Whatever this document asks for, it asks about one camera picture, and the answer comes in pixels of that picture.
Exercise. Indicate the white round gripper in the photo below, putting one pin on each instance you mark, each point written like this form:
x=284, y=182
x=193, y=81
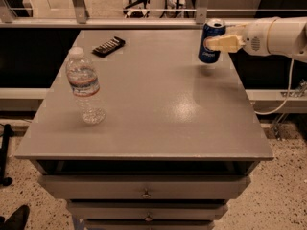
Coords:
x=255, y=38

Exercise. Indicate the blue pepsi can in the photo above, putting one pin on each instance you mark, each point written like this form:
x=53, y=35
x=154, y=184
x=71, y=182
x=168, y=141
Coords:
x=213, y=27

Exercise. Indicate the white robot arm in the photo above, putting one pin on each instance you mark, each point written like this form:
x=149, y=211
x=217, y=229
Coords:
x=288, y=37

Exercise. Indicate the clear plastic water bottle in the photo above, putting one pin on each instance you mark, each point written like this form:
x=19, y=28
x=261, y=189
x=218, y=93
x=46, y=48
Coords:
x=84, y=82

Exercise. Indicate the black office chair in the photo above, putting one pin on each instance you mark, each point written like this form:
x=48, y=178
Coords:
x=136, y=9

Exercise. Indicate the grey drawer cabinet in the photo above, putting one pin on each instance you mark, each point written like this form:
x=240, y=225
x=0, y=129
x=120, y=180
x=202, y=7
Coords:
x=166, y=114

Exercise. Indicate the black snack bar packet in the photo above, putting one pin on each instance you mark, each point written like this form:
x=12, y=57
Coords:
x=109, y=47

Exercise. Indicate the metal top drawer knob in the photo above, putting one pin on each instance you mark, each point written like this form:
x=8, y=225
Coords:
x=146, y=194

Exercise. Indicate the metal drawer knob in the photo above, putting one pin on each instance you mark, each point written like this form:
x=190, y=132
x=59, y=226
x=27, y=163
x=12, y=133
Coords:
x=146, y=194
x=148, y=217

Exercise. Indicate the metal middle drawer knob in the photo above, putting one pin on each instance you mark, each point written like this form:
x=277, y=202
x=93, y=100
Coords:
x=148, y=217

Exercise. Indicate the top grey drawer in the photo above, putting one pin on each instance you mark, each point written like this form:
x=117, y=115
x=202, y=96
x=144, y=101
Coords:
x=132, y=187

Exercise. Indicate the grey drawer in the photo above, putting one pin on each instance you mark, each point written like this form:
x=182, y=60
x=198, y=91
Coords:
x=153, y=225
x=149, y=209
x=132, y=187

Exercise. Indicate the middle grey drawer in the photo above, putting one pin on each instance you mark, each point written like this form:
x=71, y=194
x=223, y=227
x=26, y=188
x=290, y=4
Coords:
x=149, y=209

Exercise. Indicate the bottom grey drawer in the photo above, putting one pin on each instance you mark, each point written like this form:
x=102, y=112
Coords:
x=153, y=225

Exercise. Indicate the black stand on floor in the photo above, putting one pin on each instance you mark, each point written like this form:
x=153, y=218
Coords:
x=7, y=134

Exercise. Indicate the black shoe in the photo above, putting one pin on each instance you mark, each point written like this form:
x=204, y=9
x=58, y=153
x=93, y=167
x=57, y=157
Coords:
x=18, y=219

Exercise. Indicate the metal railing bracket right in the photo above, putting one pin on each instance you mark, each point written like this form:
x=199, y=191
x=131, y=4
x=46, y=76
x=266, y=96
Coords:
x=201, y=10

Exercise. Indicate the metal railing bracket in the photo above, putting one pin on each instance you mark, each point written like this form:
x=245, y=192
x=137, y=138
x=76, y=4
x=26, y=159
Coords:
x=81, y=11
x=201, y=10

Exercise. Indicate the metal railing bracket left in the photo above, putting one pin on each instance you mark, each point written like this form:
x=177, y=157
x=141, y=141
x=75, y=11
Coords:
x=81, y=11

